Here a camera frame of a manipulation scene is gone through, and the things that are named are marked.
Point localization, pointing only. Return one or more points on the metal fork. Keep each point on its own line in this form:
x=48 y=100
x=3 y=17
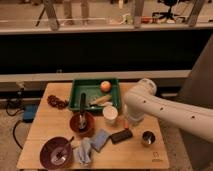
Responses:
x=60 y=154

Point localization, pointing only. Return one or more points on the wooden table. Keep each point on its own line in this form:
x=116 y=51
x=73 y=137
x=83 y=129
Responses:
x=130 y=154

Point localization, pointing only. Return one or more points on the blue sponge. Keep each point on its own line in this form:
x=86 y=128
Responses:
x=99 y=140

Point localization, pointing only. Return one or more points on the white paper cup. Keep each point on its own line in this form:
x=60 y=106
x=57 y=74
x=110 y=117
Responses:
x=110 y=114

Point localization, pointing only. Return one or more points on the small metal cup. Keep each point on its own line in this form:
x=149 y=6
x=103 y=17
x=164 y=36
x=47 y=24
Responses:
x=148 y=138

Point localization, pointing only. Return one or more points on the grey-blue crumpled cloth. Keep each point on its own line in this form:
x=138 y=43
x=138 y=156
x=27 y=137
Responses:
x=83 y=151

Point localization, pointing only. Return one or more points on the blue box on floor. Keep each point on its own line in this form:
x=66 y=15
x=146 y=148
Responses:
x=29 y=113

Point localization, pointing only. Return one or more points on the green plastic tray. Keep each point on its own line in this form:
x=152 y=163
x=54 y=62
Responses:
x=91 y=87

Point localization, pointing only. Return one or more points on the person in background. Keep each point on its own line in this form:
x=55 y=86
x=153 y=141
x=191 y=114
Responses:
x=72 y=12

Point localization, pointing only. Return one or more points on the black eraser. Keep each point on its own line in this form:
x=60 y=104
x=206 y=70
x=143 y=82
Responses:
x=121 y=136

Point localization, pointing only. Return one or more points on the brown bowl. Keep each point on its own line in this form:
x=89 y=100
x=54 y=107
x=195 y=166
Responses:
x=88 y=131

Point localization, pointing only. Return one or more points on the purple bowl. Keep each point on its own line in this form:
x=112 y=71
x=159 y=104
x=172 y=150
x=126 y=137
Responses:
x=49 y=151

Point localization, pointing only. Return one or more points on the orange carrot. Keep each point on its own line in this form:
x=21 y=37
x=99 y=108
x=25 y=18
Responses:
x=126 y=125

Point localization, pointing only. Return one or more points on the orange apple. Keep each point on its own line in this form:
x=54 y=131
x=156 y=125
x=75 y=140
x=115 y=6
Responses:
x=105 y=86

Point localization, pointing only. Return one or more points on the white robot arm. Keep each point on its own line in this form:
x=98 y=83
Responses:
x=140 y=99

